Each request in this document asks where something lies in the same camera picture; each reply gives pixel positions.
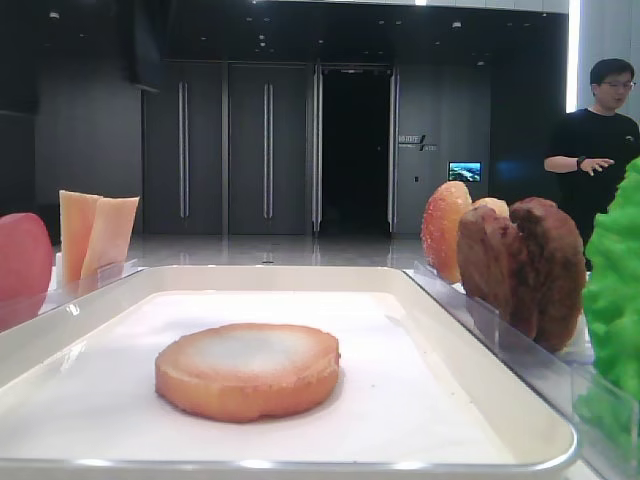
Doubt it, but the bun slice right outer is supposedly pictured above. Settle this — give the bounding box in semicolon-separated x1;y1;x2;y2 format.
421;181;472;283

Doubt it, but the red tomato slice front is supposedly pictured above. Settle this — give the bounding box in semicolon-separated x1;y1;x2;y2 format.
1;213;54;331

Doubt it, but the brown meat patty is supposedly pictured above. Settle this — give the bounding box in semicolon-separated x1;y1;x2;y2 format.
510;197;586;352
457;205;536;338

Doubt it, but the orange cheese slice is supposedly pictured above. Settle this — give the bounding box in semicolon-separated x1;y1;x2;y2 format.
59;190;102;284
81;197;139;279

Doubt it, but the small wall screen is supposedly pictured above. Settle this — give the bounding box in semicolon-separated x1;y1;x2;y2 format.
448;162;482;183

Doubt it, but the dark double door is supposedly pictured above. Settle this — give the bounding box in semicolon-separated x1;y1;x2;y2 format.
143;62;313;235

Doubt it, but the brown meat patty inner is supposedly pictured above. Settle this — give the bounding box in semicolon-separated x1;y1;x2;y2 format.
457;205;536;338

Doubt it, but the bun slice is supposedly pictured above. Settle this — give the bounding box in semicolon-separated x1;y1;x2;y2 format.
421;181;472;283
472;197;509;217

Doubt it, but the bread slice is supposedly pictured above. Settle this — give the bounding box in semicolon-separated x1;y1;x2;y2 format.
155;323;340;423

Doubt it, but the clear right front rail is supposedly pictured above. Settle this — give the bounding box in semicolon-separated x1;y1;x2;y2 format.
407;263;639;479

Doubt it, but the man in black shirt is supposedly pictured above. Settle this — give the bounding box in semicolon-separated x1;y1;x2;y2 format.
544;58;639;243

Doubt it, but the white metal tray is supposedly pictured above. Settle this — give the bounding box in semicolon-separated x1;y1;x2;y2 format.
1;266;579;479

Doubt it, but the clear rail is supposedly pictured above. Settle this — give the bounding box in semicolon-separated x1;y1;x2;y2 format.
407;263;639;479
38;254;143;315

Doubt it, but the brown meat patty outer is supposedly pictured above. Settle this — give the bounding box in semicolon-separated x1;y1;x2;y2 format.
510;197;586;352

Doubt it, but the clear left front rail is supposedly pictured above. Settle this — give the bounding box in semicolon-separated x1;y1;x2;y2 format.
38;254;143;315

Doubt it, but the orange cheese slice outer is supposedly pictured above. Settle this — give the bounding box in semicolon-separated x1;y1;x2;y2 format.
59;190;102;284

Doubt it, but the bun slice right inner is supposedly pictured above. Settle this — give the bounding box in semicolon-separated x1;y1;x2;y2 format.
472;197;509;217

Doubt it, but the green lettuce leaf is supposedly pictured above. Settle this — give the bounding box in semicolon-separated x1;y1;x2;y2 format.
578;159;639;453

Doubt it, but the orange cheese slice inner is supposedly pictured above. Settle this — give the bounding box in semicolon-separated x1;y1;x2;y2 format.
81;197;139;279

